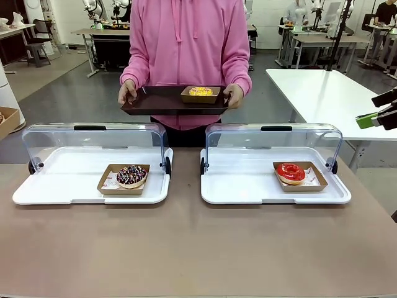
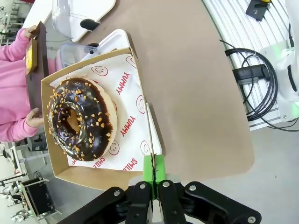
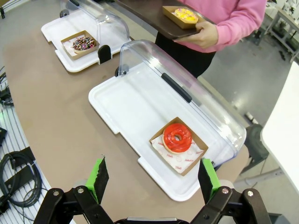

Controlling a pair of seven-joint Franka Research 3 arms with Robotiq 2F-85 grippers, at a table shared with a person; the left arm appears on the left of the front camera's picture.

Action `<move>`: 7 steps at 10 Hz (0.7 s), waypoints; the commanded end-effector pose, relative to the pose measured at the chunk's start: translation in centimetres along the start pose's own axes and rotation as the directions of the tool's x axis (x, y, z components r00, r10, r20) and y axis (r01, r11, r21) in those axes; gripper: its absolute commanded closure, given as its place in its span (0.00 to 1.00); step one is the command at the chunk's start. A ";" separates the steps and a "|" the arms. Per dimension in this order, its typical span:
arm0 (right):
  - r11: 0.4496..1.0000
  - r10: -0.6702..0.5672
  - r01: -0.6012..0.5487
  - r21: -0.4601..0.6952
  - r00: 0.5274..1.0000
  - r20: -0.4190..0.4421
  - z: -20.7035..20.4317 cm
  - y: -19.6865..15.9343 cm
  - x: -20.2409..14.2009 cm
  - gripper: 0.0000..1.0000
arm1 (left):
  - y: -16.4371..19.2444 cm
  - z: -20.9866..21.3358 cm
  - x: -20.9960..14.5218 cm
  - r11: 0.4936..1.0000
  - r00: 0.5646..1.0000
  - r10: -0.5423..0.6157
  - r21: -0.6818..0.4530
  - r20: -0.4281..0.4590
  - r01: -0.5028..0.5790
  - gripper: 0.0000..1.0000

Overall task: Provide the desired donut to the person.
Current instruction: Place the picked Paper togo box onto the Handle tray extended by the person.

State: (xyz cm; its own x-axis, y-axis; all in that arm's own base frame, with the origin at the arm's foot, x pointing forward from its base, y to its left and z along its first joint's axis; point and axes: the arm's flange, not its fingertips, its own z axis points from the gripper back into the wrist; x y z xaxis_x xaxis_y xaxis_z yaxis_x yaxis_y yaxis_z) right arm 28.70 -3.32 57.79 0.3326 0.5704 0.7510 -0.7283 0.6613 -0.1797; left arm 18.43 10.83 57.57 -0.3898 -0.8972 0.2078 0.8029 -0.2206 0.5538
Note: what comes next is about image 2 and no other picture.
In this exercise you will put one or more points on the white printed paper liner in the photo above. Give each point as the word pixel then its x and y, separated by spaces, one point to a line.
pixel 130 98

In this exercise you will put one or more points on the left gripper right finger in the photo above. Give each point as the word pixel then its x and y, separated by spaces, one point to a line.
pixel 160 168

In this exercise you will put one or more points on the chocolate donut with nut bits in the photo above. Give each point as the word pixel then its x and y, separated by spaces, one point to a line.
pixel 88 116

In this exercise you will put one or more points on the pink hoodie torso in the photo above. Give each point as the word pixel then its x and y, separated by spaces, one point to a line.
pixel 14 88

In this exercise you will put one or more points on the black equipment cart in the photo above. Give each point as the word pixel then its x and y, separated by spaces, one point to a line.
pixel 38 198

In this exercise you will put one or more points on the black bracket with yellow button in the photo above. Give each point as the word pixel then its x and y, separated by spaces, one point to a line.
pixel 255 10

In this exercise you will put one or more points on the person left hand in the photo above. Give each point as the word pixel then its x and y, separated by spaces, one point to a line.
pixel 29 32

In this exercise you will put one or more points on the person left forearm pink sleeve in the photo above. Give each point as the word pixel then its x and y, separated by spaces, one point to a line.
pixel 11 46

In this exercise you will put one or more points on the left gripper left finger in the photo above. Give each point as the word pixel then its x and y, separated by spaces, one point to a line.
pixel 148 170

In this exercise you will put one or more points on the cardboard boat of nut donut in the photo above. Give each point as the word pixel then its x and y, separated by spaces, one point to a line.
pixel 81 172

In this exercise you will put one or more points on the white side table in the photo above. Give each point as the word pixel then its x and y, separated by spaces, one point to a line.
pixel 39 11

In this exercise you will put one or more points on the black cover hinge knob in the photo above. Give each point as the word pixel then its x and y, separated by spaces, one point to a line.
pixel 92 47

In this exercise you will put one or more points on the aluminium profile base plate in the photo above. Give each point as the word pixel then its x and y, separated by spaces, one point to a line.
pixel 233 28

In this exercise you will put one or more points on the clear plastic tray cover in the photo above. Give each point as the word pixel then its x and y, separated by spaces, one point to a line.
pixel 70 53
pixel 67 21

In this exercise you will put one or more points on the cardboard boat of yellow donut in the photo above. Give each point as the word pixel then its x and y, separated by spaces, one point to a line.
pixel 35 56

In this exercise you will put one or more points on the person right forearm pink sleeve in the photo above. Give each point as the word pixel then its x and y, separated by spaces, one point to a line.
pixel 16 129

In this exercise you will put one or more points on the yellow glazed donut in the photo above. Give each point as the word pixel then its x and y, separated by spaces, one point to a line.
pixel 29 61

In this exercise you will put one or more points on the dark brown serving tray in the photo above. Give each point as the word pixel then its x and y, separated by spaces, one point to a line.
pixel 43 60

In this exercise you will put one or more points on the person right hand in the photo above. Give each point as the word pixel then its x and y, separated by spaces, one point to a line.
pixel 33 118

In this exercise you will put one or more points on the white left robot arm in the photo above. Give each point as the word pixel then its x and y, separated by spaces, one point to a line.
pixel 282 60

